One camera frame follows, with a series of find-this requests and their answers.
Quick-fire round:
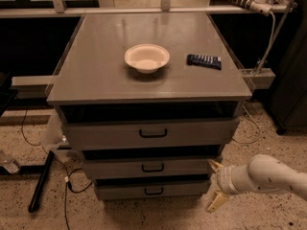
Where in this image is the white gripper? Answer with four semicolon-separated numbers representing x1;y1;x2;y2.
205;159;253;213

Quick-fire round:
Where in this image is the grey bottom drawer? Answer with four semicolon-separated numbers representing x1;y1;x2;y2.
94;174;210;200

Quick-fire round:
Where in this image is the grey drawer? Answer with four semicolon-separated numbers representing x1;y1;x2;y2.
82;145;222;179
60;101;239;150
94;174;210;200

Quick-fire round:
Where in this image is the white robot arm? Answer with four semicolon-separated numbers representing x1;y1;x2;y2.
206;154;307;213

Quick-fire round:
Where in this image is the grey middle drawer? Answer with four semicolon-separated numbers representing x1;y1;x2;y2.
82;145;222;179

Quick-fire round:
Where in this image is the grey top drawer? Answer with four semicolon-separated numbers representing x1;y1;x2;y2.
60;101;239;150

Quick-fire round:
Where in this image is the grey drawer cabinet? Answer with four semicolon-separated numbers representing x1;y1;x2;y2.
45;12;253;201

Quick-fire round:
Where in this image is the dark cabinet at right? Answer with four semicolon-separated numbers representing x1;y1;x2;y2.
269;0;307;135

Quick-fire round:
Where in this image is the dark blue snack packet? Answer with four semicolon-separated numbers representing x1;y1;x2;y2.
186;55;222;70

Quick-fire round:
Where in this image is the white paper bowl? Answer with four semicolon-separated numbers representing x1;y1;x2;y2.
124;44;170;74

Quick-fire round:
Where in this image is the black bar on floor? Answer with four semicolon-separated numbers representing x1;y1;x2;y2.
28;151;55;213

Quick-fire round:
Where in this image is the white power strip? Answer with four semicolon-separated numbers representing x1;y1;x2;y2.
227;0;272;16

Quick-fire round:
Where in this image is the clear plastic piece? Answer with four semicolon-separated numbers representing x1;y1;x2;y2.
0;151;20;174

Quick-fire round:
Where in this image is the black floor cable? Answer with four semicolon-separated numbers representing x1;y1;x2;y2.
20;106;93;230

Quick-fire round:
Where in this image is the white cable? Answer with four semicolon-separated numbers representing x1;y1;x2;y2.
230;11;276;145

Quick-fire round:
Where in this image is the grey metal rail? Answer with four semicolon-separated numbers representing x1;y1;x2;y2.
11;76;56;99

